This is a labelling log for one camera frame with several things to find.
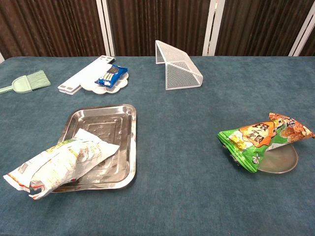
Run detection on orange green snack bag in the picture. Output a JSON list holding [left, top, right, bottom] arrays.
[[217, 112, 315, 174]]

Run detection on white green snack bag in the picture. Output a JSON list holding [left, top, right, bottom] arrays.
[[2, 128, 121, 200]]

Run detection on teal felt table cover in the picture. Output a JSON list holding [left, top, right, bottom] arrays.
[[0, 56, 315, 236]]

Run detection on rectangular stainless steel tray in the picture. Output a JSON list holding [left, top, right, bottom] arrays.
[[50, 103, 137, 193]]

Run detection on white cloud-shaped plate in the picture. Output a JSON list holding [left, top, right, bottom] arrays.
[[80, 71, 129, 95]]

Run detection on blue white snack packet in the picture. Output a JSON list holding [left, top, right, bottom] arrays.
[[94, 64, 129, 88]]

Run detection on white flat plastic board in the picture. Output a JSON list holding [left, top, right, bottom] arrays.
[[58, 55, 116, 95]]

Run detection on brown slatted partition panel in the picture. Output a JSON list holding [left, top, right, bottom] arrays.
[[294, 14, 315, 57], [0, 0, 111, 59], [208, 0, 315, 57], [102, 0, 219, 57]]

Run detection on mint green hand brush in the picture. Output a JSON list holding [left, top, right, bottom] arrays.
[[26, 70, 52, 91]]

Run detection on round stainless steel plate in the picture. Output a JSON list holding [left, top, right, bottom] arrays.
[[255, 144, 299, 174]]

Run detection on white wire mesh basket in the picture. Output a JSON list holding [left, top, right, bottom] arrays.
[[155, 40, 204, 91]]

